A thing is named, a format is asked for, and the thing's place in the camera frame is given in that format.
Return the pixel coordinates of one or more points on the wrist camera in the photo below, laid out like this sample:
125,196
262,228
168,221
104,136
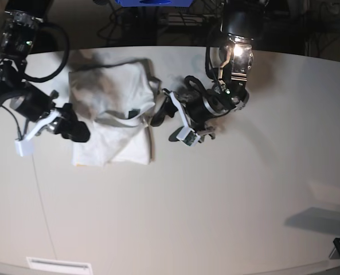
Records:
24,147
188,136

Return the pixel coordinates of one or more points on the white printed T-shirt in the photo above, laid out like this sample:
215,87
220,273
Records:
115,101

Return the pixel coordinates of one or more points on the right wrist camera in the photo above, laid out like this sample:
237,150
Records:
24,147

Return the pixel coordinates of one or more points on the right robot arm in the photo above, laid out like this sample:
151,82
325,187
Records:
26,19

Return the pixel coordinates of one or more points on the white paper label sheet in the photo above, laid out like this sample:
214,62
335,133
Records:
62,267

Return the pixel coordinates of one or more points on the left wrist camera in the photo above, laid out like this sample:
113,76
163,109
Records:
188,136

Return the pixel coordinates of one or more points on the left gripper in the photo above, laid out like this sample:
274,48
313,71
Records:
198,106

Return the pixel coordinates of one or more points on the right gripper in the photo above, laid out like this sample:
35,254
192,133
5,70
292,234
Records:
35,105

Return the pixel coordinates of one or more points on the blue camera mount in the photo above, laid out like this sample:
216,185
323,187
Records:
159,3

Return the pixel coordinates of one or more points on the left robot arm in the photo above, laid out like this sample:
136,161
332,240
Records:
241,23

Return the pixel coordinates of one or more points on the black power strip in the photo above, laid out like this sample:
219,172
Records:
177,19

